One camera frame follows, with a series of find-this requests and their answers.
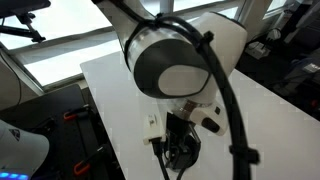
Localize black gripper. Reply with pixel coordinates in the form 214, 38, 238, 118
165, 112, 202, 152

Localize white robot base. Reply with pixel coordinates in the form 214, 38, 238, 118
0, 119, 51, 180

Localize dark robot cart top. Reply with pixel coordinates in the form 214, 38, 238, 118
0, 83, 126, 180

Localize blue grey chair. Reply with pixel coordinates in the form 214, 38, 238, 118
281, 54, 320, 99

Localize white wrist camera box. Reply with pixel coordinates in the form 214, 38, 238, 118
142, 112, 167, 146

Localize thin black camera cable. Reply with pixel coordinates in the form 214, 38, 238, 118
150, 137, 172, 180

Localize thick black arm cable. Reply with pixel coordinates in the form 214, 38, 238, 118
123, 12, 261, 180

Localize black clamp orange handle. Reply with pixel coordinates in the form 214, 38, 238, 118
62, 105, 92, 122
72, 145, 109, 177

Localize orange-handled clamps on pegboard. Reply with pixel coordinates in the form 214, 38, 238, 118
33, 106, 116, 180

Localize white device with cable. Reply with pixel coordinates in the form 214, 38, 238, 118
245, 28, 273, 60

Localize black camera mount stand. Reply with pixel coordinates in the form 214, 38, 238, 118
0, 0, 52, 44

